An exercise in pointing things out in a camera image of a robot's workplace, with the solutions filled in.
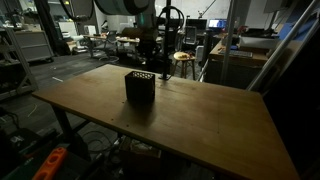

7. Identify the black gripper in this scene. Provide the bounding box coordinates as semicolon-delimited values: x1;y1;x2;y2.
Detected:
136;37;158;68

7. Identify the black perforated box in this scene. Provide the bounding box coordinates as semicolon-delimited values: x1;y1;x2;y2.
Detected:
124;70;157;105

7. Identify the cardboard box with clutter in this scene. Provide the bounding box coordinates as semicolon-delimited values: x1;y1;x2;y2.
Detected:
118;135;163;169

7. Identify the black vertical pole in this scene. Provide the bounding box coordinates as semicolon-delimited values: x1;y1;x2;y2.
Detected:
158;0;173;81

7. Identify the round wooden stool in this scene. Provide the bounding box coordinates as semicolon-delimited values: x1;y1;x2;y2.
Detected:
172;51;198;81

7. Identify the grey office chair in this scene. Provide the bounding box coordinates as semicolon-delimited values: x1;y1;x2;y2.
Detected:
182;25;198;47

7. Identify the cluttered wooden office desk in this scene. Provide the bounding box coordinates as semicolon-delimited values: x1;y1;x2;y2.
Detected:
82;32;141;54

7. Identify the dark computer monitor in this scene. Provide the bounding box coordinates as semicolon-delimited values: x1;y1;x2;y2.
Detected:
185;17;209;32

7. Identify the lit blue computer screen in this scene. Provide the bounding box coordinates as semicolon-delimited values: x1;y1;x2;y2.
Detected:
207;18;228;30

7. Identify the silver vertical pole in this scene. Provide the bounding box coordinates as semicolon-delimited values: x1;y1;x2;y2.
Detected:
219;0;240;86

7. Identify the grey computer keyboard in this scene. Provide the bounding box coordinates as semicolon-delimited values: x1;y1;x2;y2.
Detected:
217;49;254;60

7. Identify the wooden top workbench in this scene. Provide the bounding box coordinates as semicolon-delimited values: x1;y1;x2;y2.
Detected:
203;39;270;90

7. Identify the black table leg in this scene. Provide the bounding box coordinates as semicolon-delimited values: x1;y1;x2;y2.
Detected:
50;105;92;162

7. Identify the grey drawer cabinet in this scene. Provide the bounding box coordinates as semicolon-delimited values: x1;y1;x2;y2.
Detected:
13;29;55;63

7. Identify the slanted aluminium bar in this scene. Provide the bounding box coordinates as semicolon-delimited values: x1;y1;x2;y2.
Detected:
246;0;320;93

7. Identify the blue panel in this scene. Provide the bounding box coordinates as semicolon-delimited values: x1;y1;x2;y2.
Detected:
277;14;316;43

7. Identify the orange plastic tool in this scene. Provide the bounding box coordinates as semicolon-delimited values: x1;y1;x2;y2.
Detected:
32;147;69;180

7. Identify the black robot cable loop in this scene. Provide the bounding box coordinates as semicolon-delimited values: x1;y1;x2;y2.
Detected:
156;5;185;36

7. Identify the loose floor cable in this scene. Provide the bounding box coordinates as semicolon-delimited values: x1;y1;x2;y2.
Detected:
79;129;118;155

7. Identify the aluminium rack frame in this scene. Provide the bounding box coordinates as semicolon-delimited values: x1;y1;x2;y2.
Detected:
0;26;39;102

